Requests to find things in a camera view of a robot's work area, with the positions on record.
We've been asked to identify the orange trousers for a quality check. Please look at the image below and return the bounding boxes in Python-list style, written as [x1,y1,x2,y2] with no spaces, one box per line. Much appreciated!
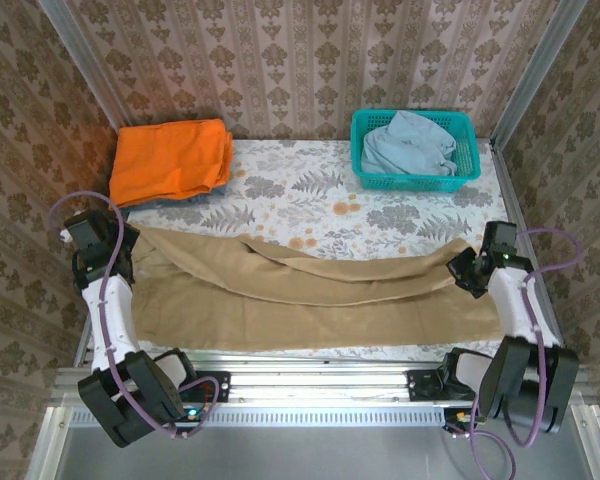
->
[108,118,234,209]

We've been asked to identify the teal plastic basket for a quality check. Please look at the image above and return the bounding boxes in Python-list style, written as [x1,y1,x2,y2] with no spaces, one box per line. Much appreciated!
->
[350,108,482,194]

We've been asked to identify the tan trousers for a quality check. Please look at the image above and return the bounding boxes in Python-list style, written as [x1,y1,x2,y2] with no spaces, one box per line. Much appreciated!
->
[127,224,506,351]

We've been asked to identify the light blue trousers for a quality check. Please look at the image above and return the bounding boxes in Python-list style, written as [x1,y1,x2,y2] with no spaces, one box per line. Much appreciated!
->
[360,110,459,177]

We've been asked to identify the right black connector box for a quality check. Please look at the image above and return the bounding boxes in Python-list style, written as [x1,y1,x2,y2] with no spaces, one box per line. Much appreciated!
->
[442,407,481,434]

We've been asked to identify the black connector box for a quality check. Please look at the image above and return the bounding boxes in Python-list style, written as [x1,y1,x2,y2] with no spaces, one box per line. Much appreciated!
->
[442,407,481,434]
[169,407,206,434]

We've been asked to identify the left black connector box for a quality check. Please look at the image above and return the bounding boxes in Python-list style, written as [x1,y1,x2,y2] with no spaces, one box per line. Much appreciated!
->
[169,407,206,434]

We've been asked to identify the floral tablecloth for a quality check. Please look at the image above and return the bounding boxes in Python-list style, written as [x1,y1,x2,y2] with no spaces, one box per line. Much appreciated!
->
[124,138,511,364]

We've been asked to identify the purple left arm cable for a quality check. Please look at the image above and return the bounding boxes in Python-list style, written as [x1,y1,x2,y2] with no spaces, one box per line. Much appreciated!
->
[48,191,221,441]

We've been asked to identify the aluminium side rail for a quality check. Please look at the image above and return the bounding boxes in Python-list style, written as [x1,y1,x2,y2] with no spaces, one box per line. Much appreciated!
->
[488,142,566,349]
[73,299,101,366]

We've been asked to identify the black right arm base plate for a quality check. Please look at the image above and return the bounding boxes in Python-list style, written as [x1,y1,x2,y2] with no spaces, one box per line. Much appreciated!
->
[407,368,481,402]

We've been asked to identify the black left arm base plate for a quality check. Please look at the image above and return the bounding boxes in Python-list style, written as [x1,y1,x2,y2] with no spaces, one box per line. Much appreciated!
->
[179,370,231,404]

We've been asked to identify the aluminium corner post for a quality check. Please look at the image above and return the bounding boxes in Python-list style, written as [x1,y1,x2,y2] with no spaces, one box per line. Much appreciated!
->
[34,0,134,144]
[489,0,581,149]

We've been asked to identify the aluminium frame rail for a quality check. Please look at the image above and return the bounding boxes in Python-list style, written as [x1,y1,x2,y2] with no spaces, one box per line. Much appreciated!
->
[49,357,596,406]

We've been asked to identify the aluminium lower frame bar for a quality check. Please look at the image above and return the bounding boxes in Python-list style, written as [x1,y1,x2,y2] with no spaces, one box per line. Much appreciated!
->
[571,403,600,480]
[24,405,74,480]

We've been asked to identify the grey slotted cable duct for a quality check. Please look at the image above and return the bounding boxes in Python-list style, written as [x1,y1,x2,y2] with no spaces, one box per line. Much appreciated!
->
[69,407,446,429]

